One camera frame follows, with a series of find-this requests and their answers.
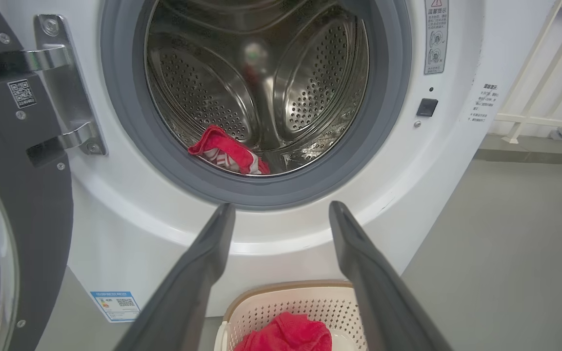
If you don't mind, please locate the plain red garment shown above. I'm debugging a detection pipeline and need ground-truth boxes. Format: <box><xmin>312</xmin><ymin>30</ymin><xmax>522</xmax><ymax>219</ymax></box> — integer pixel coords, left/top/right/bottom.
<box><xmin>234</xmin><ymin>312</ymin><xmax>333</xmax><ymax>351</ymax></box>

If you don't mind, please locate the chrome door hinge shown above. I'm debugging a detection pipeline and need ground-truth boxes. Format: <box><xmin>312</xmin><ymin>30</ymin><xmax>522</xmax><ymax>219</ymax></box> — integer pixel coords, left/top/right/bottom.
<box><xmin>0</xmin><ymin>14</ymin><xmax>109</xmax><ymax>167</ymax></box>

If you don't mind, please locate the white metal railing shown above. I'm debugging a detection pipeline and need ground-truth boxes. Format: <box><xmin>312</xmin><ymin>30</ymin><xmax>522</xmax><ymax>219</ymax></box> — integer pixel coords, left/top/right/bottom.
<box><xmin>493</xmin><ymin>0</ymin><xmax>562</xmax><ymax>145</ymax></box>

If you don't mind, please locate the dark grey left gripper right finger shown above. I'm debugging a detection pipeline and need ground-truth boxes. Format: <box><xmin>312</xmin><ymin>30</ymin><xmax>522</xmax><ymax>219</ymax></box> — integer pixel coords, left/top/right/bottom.
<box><xmin>329</xmin><ymin>200</ymin><xmax>453</xmax><ymax>351</ymax></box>

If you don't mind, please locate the cream perforated laundry basket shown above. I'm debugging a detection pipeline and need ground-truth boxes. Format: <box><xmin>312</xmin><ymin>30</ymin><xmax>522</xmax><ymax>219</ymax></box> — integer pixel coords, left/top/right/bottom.
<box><xmin>214</xmin><ymin>280</ymin><xmax>374</xmax><ymax>351</ymax></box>

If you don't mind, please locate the dark grey glass washer door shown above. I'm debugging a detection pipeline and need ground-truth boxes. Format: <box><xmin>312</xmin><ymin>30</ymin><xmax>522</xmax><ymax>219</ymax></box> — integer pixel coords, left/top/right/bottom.
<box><xmin>0</xmin><ymin>0</ymin><xmax>75</xmax><ymax>351</ymax></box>

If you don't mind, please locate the white washing machine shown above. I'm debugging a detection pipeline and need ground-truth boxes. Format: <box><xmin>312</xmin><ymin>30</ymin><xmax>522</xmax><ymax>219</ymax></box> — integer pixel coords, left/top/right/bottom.
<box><xmin>0</xmin><ymin>0</ymin><xmax>557</xmax><ymax>323</ymax></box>

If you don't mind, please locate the white QR code sticker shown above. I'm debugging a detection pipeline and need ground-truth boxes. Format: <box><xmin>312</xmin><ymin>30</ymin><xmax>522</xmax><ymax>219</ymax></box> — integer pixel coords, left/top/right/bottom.
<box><xmin>7</xmin><ymin>78</ymin><xmax>38</xmax><ymax>109</ymax></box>

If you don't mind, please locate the grey warning label sticker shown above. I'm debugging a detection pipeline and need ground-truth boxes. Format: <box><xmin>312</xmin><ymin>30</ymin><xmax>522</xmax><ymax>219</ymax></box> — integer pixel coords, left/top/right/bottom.
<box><xmin>423</xmin><ymin>0</ymin><xmax>450</xmax><ymax>76</ymax></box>

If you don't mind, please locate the blue energy label sticker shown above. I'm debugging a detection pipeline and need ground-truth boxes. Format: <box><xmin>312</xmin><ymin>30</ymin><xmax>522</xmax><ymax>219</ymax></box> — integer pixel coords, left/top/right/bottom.
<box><xmin>89</xmin><ymin>291</ymin><xmax>141</xmax><ymax>323</ymax></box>

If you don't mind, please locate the printed text notice sticker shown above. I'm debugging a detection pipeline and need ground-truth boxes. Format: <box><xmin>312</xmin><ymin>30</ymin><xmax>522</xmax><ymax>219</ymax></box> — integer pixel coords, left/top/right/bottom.
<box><xmin>468</xmin><ymin>82</ymin><xmax>500</xmax><ymax>124</ymax></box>

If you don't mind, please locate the grey rubber door gasket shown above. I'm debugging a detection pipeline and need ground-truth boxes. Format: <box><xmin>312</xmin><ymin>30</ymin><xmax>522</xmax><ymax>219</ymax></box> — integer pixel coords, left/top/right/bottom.
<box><xmin>99</xmin><ymin>0</ymin><xmax>413</xmax><ymax>211</ymax></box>

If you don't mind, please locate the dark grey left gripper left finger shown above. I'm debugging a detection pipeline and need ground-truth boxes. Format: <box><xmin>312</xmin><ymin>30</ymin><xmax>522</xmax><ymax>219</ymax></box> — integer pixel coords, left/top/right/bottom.
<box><xmin>113</xmin><ymin>203</ymin><xmax>236</xmax><ymax>351</ymax></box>

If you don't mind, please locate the black door latch socket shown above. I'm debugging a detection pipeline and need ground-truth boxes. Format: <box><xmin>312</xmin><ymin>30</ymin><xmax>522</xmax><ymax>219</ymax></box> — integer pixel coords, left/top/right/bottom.
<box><xmin>416</xmin><ymin>97</ymin><xmax>439</xmax><ymax>118</ymax></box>

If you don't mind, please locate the red white striped garment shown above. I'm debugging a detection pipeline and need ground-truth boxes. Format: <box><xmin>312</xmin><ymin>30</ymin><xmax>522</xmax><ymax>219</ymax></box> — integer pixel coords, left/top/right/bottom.
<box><xmin>187</xmin><ymin>125</ymin><xmax>271</xmax><ymax>176</ymax></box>

